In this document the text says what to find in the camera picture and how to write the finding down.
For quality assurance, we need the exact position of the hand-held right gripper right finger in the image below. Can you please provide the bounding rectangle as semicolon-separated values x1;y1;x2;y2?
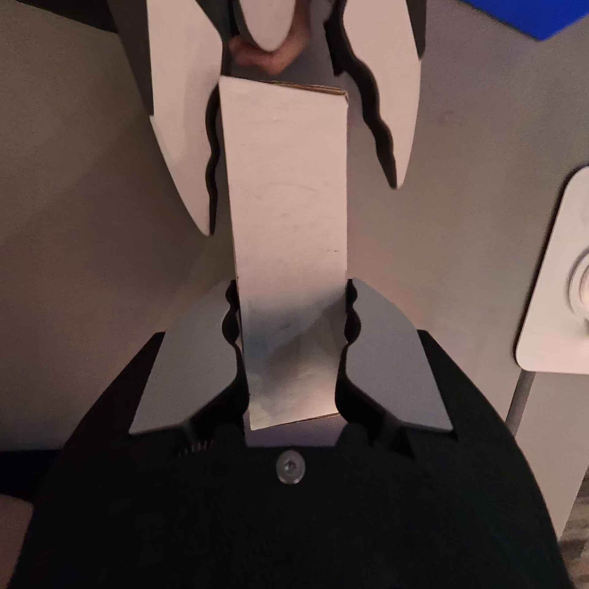
335;277;455;433

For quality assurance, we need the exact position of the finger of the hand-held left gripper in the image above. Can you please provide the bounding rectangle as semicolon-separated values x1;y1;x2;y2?
331;0;422;190
148;0;225;237

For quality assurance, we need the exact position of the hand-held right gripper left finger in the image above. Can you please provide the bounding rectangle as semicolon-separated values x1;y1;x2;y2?
128;277;251;435

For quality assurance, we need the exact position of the white cardboard mailer box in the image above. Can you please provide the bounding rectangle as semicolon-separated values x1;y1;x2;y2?
218;76;349;432

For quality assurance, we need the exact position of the blue plastic bin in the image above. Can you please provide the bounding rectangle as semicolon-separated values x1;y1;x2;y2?
460;0;589;42

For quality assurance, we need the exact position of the person's left hand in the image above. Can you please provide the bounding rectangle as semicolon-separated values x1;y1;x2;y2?
228;0;309;75

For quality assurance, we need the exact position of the white document stand base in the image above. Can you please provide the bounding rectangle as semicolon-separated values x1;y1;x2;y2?
515;166;589;375

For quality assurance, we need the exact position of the dark cloth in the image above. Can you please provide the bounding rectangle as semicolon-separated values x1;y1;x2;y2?
0;448;51;498

